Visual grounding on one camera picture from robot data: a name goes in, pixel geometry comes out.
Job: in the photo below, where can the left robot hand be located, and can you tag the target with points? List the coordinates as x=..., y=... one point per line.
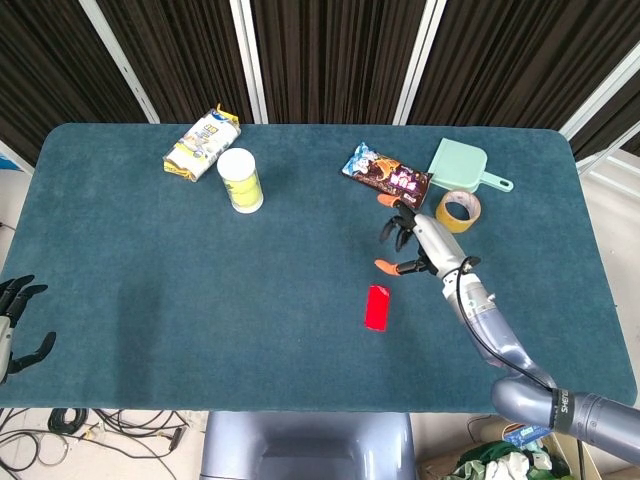
x=15, y=320

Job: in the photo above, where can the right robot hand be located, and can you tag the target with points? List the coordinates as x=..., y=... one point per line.
x=436, y=243

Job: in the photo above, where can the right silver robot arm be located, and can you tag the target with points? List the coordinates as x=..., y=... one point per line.
x=520, y=370

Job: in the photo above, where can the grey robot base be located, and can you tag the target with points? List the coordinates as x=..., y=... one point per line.
x=307, y=445

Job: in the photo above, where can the yellow packing tape roll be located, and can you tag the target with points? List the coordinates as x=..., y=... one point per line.
x=458, y=211

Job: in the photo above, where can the mint green plastic dustpan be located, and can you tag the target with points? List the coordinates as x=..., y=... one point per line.
x=457, y=167

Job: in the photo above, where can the brown snack bag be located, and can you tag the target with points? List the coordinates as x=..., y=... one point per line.
x=387, y=176

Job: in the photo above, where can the red rectangular card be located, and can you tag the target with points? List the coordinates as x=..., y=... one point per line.
x=377, y=314

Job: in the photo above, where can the teal table cloth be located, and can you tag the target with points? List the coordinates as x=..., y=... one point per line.
x=250, y=280

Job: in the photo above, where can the yellow canister with white lid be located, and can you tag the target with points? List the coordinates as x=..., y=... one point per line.
x=241, y=181

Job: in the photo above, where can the cardboard box with clutter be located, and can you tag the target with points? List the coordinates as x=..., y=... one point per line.
x=505, y=455

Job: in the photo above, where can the white yellow wipes pack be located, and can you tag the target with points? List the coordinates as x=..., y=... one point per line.
x=201, y=147

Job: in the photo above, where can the white partition frame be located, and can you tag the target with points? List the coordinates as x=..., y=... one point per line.
x=255, y=60

